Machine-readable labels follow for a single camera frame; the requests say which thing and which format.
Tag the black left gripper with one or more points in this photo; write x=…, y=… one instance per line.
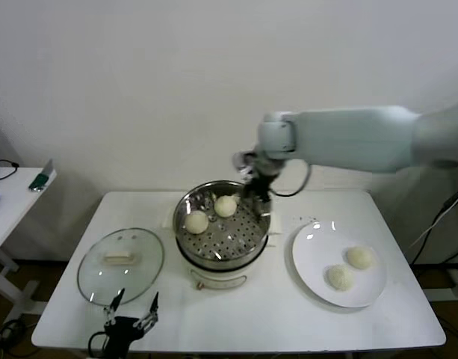
x=124, y=329

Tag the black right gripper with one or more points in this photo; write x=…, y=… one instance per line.
x=264, y=175

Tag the white steamed baozi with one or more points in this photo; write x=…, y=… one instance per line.
x=225, y=206
x=340, y=277
x=197, y=223
x=360, y=257

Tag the round glass pot lid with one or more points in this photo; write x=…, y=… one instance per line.
x=139, y=269

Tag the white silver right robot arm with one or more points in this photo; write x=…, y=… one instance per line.
x=363, y=138

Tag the steel steamer basket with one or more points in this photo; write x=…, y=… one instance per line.
x=228, y=239

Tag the white oval plate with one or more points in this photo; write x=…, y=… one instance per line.
x=311, y=258

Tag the white electric cooker base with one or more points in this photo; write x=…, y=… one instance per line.
x=217, y=278

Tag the white side table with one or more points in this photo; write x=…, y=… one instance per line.
x=15, y=194

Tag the white cabinet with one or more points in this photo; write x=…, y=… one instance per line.
x=456, y=224

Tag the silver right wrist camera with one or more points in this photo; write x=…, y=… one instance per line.
x=241, y=161

